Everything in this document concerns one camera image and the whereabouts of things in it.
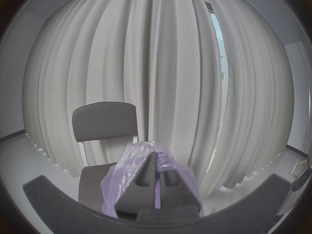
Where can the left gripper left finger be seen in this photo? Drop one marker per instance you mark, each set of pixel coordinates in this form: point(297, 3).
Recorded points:
point(142, 186)

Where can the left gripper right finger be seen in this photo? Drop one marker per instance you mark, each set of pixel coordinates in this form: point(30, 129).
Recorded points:
point(179, 194)

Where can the grey padded white chair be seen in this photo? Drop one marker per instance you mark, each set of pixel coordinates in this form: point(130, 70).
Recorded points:
point(104, 121)

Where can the white curtain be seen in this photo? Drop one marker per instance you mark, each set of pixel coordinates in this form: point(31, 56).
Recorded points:
point(121, 57)
point(256, 82)

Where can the window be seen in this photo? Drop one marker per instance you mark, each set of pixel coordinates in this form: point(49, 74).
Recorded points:
point(223, 64)

